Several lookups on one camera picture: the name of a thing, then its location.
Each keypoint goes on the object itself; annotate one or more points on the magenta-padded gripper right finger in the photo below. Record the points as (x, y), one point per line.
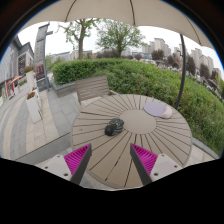
(165, 165)

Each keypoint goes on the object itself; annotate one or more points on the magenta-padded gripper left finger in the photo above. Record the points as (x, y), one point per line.
(60, 165)

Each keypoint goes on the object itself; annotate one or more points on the black computer mouse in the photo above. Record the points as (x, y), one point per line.
(114, 127)

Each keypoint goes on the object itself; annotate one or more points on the round lavender mouse pad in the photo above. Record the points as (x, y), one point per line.
(155, 108)

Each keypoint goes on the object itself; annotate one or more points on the white flower planter box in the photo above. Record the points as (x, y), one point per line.
(30, 78)
(33, 108)

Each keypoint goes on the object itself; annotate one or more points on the slatted wooden chair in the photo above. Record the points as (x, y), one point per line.
(91, 87)

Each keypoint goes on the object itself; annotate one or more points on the green hedge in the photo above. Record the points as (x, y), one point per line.
(150, 80)

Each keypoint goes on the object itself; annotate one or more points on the dark curved umbrella pole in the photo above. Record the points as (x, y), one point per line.
(181, 73)

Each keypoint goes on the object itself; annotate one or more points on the grey shopfront building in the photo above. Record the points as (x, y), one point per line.
(13, 63)

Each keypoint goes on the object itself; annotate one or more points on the tall grey sign pillar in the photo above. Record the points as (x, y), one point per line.
(40, 53)

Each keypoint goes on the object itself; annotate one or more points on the distant apartment buildings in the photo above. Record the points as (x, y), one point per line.
(160, 45)

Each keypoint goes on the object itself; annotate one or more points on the tree with bare trunk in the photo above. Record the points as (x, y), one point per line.
(80, 36)

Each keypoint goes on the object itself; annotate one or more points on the round leafy green tree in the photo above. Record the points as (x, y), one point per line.
(118, 35)

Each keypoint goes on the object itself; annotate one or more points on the beige patio umbrella canopy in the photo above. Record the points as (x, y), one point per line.
(110, 10)

